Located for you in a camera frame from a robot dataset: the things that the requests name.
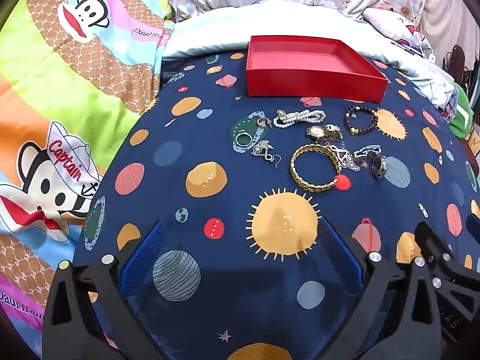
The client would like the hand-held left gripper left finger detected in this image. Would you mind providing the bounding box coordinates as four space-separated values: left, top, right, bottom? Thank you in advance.
42 220 181 360

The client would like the purple smartphone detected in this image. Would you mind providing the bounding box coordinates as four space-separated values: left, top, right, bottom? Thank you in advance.
390 40 421 54

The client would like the gold bangle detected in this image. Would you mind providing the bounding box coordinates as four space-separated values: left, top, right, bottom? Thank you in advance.
289 143 343 193

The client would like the red cardboard box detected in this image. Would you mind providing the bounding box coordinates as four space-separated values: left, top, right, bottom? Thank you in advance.
245 35 389 104

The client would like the navy planet print blanket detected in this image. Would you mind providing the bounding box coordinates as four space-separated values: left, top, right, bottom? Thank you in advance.
73 50 480 360

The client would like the silver flower drop earring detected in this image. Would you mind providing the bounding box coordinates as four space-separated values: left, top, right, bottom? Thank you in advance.
330 143 361 175

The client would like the light blue pillow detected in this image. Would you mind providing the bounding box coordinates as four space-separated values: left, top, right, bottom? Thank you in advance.
161 0 456 106

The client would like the silver pendant earring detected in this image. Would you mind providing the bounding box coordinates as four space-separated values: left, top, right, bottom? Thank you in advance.
250 139 283 167

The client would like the gold wristwatch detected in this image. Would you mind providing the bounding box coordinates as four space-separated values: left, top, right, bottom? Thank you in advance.
306 123 344 143

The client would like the green cloth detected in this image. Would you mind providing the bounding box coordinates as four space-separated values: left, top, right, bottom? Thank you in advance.
448 84 477 139

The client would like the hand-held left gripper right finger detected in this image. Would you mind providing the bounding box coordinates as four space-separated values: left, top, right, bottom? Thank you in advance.
317 217 445 360

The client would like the dark metal chair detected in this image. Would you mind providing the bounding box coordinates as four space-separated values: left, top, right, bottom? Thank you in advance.
442 44 471 87

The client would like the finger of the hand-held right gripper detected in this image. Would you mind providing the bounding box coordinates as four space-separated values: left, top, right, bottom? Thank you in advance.
466 213 480 241
414 221 474 308

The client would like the white pearl bracelet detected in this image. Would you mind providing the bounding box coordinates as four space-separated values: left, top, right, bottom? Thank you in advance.
273 109 326 128

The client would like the dark bead bracelet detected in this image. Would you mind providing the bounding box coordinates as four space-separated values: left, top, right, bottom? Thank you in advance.
344 106 379 136

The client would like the pink cartoon pillow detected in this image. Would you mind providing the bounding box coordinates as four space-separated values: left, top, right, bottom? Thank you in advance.
362 7 428 47

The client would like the white charging cable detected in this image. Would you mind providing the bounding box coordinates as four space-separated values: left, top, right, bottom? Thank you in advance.
405 0 437 62

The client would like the beige curtain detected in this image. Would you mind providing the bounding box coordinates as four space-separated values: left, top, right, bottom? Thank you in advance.
420 0 480 53

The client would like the colourful monkey print quilt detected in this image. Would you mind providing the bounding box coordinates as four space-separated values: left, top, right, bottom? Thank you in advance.
0 0 175 360

